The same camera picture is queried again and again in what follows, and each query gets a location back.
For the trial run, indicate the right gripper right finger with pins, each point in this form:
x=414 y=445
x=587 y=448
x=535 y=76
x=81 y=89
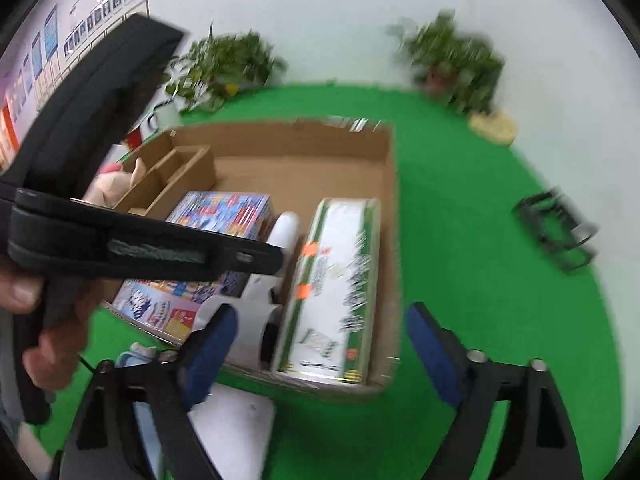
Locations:
x=537 y=442

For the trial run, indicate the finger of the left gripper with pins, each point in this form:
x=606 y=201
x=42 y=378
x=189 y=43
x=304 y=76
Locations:
x=150 y=249

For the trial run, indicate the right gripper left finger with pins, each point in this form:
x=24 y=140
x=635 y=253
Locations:
x=105 y=441

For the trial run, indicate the pink pig plush toy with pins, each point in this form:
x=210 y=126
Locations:
x=112 y=183

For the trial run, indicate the narrow cardboard divider tray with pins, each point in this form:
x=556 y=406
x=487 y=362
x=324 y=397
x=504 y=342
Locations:
x=182 y=170

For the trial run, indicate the white hair dryer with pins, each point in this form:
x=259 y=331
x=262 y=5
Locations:
x=259 y=308

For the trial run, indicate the white green long box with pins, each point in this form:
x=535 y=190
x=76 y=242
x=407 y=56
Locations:
x=327 y=330

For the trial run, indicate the person's left hand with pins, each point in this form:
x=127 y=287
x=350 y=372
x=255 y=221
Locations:
x=52 y=363

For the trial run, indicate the red paper cup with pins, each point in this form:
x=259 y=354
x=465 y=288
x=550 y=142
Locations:
x=133 y=139

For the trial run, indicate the white enamel mug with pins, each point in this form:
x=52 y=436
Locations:
x=164 y=116

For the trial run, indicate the white flat device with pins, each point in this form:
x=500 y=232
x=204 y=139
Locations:
x=234 y=427

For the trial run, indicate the left potted green plant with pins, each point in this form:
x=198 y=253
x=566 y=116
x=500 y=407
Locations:
x=218 y=68

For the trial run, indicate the potted green plant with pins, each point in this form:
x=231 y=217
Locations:
x=460 y=69
x=218 y=68

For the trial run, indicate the green table cloth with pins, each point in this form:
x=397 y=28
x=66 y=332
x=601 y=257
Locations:
x=467 y=258

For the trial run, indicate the black folding stand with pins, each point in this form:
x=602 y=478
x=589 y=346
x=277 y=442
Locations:
x=558 y=229

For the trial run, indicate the large shallow cardboard box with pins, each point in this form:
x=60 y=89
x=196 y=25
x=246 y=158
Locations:
x=298 y=164

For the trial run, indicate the yellow cloth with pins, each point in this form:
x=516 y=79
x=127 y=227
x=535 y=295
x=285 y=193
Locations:
x=496 y=127

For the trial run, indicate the right potted green plant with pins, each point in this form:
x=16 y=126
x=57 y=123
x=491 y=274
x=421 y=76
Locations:
x=460 y=69

